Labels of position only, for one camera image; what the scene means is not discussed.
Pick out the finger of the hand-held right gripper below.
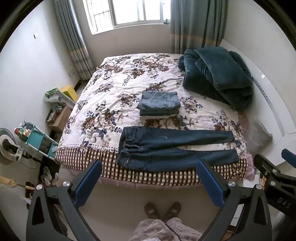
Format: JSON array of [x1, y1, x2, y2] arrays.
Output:
[[281, 148, 296, 168], [253, 153, 282, 181]]

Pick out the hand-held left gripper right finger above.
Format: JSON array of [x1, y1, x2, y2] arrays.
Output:
[[196, 159, 272, 241]]

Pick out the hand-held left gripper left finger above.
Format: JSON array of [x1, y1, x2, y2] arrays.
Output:
[[26, 159, 103, 241]]

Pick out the dark blue jeans pants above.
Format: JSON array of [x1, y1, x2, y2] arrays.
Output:
[[116, 126, 240, 172]]

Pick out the white shoes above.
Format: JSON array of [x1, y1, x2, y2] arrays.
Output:
[[40, 166, 60, 187]]

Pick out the brown slipper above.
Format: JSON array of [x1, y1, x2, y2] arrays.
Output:
[[144, 202, 160, 219], [164, 202, 182, 220]]

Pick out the teal storage rack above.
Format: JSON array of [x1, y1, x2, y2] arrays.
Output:
[[14, 122, 60, 161]]

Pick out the brown cardboard box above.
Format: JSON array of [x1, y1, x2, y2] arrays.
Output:
[[46, 105, 73, 133]]

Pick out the wooden stick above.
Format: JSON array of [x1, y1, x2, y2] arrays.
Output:
[[0, 176, 36, 191]]

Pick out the white bed headboard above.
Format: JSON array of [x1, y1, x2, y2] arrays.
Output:
[[218, 39, 296, 168]]

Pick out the standing fan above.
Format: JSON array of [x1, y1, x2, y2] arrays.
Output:
[[0, 127, 23, 165]]

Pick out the clear plastic storage box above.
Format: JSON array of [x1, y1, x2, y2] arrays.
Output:
[[45, 88, 77, 109]]

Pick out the yellow box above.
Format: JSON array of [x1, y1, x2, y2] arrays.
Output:
[[60, 85, 79, 103]]

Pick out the stack of folded jeans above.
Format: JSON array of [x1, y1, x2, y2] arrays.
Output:
[[136, 91, 181, 119]]

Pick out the teal plush blanket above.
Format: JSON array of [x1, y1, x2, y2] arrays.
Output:
[[178, 46, 253, 111]]

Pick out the window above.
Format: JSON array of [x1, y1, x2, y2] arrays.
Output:
[[83, 0, 172, 36]]

